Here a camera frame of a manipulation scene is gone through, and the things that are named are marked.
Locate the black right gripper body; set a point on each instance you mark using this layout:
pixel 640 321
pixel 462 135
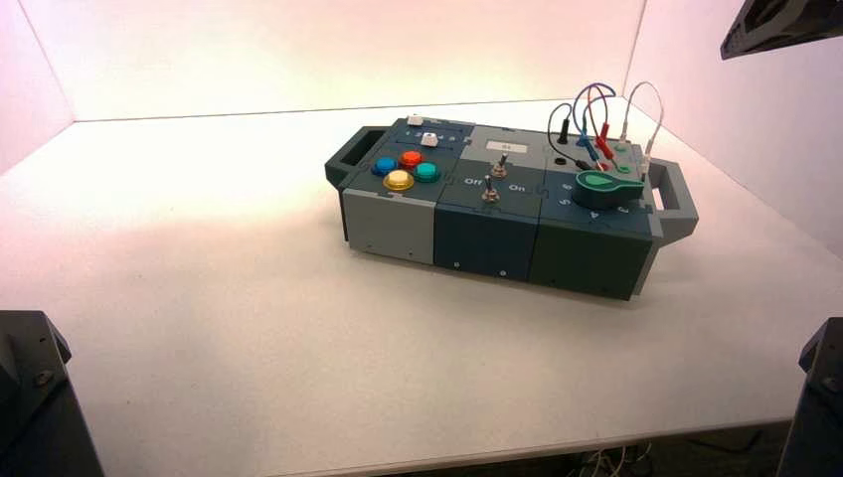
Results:
pixel 784 26

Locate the green rotary knob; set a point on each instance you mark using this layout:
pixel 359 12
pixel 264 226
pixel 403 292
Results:
pixel 602 187

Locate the white slider knob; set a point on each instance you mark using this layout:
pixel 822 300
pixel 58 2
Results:
pixel 414 120
pixel 429 139

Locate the green push button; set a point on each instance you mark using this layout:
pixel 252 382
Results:
pixel 427 172

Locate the red push button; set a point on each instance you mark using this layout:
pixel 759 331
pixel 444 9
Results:
pixel 411 158

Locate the white label display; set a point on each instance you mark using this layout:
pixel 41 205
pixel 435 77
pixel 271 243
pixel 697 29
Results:
pixel 506 147

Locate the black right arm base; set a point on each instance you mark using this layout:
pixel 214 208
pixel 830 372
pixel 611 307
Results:
pixel 820 408

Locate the modular grey blue control box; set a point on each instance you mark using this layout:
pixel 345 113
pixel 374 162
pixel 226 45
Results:
pixel 484 237

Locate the blue push button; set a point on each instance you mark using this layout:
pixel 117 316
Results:
pixel 384 166

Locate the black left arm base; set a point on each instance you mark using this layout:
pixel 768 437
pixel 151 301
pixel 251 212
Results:
pixel 33 408

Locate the yellow push button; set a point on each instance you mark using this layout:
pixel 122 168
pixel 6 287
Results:
pixel 398 180

